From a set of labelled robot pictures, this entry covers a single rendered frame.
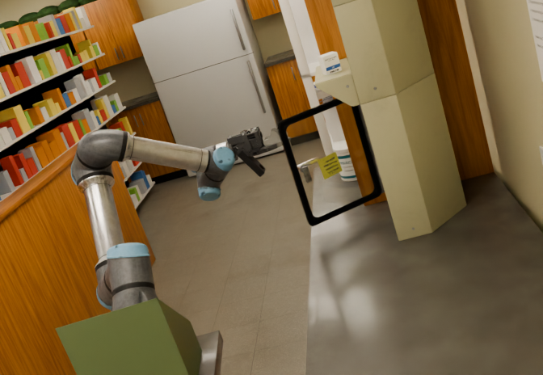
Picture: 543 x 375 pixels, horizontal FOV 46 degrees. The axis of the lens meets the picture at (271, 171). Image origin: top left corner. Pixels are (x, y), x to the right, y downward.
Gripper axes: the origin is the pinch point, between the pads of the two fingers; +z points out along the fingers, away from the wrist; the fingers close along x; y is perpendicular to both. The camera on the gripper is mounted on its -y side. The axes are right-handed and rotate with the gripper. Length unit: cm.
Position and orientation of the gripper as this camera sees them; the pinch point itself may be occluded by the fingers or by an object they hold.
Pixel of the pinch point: (288, 141)
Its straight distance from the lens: 221.3
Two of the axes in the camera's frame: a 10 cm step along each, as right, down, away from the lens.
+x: 0.7, -3.2, 9.5
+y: -3.0, -9.1, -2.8
